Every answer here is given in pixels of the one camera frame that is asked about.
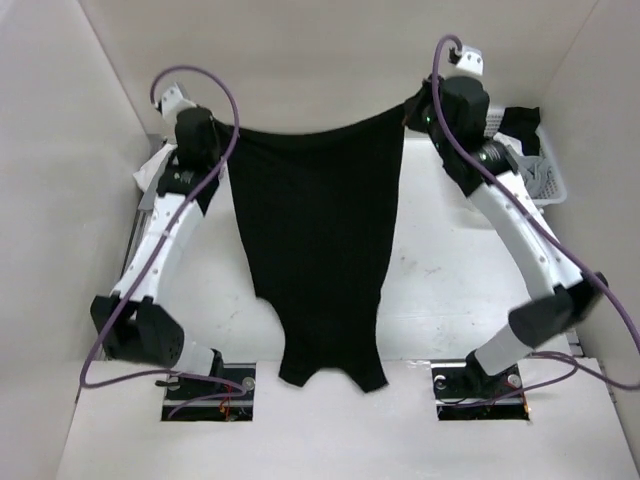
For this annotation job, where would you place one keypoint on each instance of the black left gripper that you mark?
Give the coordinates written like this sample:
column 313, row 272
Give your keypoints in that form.
column 226, row 130

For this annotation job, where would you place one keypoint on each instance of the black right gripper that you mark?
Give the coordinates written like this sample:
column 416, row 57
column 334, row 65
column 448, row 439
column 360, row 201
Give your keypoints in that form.
column 415, row 103

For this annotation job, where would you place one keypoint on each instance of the black tank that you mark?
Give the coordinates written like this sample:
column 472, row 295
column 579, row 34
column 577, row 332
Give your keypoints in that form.
column 316, row 214
column 521, row 124

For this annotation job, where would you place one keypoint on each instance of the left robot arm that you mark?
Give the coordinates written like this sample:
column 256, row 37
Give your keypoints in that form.
column 133, row 324

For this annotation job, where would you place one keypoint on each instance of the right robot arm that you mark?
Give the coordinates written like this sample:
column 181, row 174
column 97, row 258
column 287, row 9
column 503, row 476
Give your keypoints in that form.
column 452, row 112

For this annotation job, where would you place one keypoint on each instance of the folded white tank top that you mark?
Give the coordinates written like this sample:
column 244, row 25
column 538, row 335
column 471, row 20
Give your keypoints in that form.
column 144, row 176

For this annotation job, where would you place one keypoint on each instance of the folded grey tank top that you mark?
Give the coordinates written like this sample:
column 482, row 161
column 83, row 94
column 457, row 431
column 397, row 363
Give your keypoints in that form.
column 146, row 203

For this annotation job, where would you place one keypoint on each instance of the black tank top in basket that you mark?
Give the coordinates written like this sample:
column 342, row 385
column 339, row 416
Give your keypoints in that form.
column 521, row 124

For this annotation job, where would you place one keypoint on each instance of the grey tank top in basket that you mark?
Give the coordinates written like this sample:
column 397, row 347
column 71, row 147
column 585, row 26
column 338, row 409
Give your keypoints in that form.
column 534, row 170

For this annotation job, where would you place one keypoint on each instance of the white plastic laundry basket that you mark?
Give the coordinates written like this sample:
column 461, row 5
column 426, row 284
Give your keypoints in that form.
column 555, row 191

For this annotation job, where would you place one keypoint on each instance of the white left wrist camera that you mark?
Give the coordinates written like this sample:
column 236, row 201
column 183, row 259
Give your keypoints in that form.
column 173, row 101

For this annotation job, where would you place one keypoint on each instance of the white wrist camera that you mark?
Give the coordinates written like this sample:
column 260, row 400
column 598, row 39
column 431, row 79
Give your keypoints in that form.
column 173, row 101
column 467, row 60

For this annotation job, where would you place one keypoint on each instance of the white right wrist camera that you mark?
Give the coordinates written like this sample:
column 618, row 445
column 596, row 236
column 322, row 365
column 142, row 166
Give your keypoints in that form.
column 467, row 60

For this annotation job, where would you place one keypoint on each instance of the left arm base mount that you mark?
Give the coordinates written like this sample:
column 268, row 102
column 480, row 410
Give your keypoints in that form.
column 187, row 400

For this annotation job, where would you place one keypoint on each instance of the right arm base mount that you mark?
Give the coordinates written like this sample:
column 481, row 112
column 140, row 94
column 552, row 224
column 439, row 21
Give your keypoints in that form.
column 463, row 392

